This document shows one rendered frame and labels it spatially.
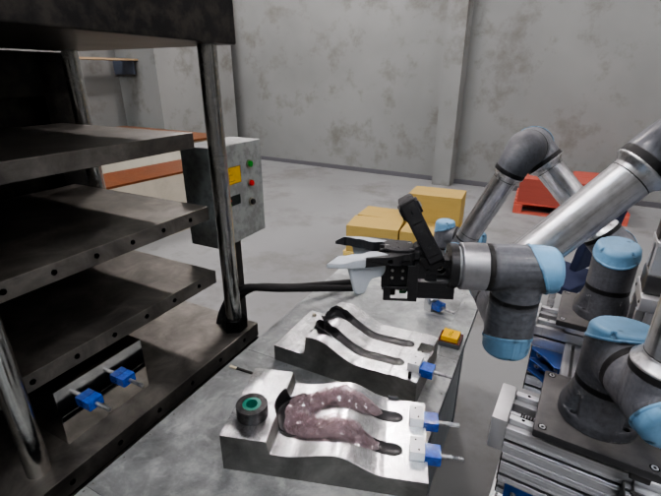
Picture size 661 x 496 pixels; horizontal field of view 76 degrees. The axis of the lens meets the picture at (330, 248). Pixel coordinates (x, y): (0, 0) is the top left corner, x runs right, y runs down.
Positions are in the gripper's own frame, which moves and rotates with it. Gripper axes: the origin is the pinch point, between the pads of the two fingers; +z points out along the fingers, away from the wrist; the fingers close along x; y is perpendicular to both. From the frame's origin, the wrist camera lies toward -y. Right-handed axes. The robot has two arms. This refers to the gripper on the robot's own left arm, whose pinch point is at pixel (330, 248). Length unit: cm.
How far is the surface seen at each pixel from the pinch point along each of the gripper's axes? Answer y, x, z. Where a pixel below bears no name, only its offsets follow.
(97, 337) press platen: 37, 36, 69
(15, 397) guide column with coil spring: 41, 12, 73
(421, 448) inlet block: 55, 23, -20
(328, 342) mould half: 46, 56, 6
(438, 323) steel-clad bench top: 53, 94, -35
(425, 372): 50, 49, -24
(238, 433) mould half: 52, 20, 24
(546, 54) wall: -140, 614, -247
